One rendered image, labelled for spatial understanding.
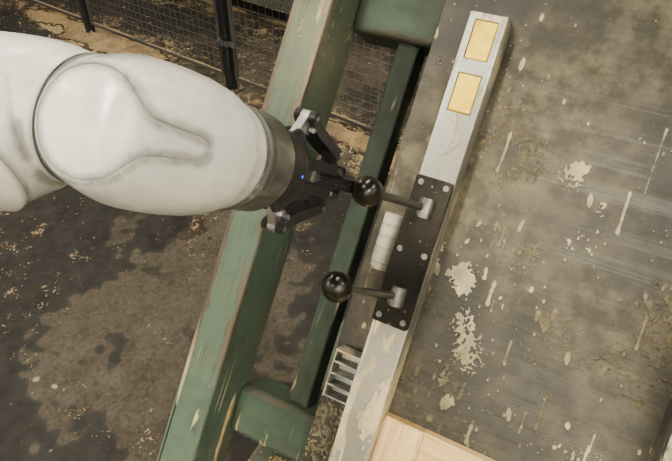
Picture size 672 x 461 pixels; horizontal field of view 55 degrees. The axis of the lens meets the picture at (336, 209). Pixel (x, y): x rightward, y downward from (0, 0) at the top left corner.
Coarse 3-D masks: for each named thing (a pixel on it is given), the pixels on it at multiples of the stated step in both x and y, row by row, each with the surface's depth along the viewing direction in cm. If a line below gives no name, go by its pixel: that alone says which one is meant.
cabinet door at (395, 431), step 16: (384, 416) 86; (384, 432) 86; (400, 432) 85; (416, 432) 84; (432, 432) 85; (384, 448) 86; (400, 448) 85; (416, 448) 84; (432, 448) 84; (448, 448) 83; (464, 448) 83
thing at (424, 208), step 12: (360, 180) 75; (372, 180) 74; (360, 192) 74; (372, 192) 74; (384, 192) 77; (360, 204) 75; (372, 204) 75; (408, 204) 80; (420, 204) 81; (432, 204) 81; (420, 216) 82
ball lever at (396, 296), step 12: (336, 276) 75; (348, 276) 76; (324, 288) 75; (336, 288) 75; (348, 288) 75; (360, 288) 78; (372, 288) 80; (396, 288) 82; (336, 300) 75; (396, 300) 82
